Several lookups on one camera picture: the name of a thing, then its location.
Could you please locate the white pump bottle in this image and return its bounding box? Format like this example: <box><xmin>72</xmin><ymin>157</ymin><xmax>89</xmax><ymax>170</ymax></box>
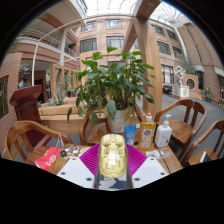
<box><xmin>153</xmin><ymin>114</ymin><xmax>173</xmax><ymax>149</ymax></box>

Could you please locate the dark red wooden lectern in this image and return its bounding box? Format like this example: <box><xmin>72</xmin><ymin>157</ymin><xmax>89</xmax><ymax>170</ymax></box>
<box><xmin>9</xmin><ymin>84</ymin><xmax>53</xmax><ymax>148</ymax></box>

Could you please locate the yellow dish soap bottle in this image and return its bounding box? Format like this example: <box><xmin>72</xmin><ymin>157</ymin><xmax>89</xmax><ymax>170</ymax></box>
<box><xmin>138</xmin><ymin>112</ymin><xmax>157</xmax><ymax>151</ymax></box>

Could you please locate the flat black notebook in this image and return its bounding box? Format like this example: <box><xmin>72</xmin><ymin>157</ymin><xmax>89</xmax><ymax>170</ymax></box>
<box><xmin>199</xmin><ymin>150</ymin><xmax>213</xmax><ymax>164</ymax></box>

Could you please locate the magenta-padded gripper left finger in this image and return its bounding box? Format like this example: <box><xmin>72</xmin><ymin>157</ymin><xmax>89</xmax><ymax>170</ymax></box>
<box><xmin>56</xmin><ymin>143</ymin><xmax>102</xmax><ymax>190</ymax></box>

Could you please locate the yellow computer mouse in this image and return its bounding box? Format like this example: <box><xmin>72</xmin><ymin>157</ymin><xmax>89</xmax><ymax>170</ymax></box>
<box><xmin>99</xmin><ymin>133</ymin><xmax>128</xmax><ymax>179</ymax></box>

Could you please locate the green plant in white pot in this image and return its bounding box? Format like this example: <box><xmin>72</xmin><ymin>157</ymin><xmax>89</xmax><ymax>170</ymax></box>
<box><xmin>66</xmin><ymin>46</ymin><xmax>156</xmax><ymax>134</ymax></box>

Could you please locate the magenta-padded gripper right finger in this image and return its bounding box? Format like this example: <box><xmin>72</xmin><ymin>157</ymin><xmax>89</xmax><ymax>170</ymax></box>
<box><xmin>125</xmin><ymin>143</ymin><xmax>169</xmax><ymax>190</ymax></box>

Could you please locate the dark bust statue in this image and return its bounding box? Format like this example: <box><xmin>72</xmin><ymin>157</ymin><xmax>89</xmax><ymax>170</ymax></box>
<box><xmin>17</xmin><ymin>64</ymin><xmax>33</xmax><ymax>89</ymax></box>

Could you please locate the long wooden planter box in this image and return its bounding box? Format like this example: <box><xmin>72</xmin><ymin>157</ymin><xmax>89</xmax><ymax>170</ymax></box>
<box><xmin>38</xmin><ymin>96</ymin><xmax>101</xmax><ymax>134</ymax></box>

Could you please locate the red paper shopping bag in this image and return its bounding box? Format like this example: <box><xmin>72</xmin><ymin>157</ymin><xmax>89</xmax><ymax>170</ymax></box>
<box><xmin>34</xmin><ymin>134</ymin><xmax>65</xmax><ymax>172</ymax></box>

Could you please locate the dark parked car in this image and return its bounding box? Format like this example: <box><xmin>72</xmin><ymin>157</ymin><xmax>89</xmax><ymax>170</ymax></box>
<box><xmin>162</xmin><ymin>84</ymin><xmax>173</xmax><ymax>95</ymax></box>

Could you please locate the white sculpture on pedestal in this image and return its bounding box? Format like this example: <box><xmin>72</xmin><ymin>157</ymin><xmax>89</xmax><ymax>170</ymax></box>
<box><xmin>171</xmin><ymin>64</ymin><xmax>190</xmax><ymax>100</ymax></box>

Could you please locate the blue squeeze tube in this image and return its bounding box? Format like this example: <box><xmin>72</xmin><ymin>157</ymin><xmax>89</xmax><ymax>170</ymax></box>
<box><xmin>123</xmin><ymin>124</ymin><xmax>137</xmax><ymax>148</ymax></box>

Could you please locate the clear plastic packet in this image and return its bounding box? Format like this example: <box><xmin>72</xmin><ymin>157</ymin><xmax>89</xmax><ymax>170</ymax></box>
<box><xmin>145</xmin><ymin>148</ymin><xmax>172</xmax><ymax>160</ymax></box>

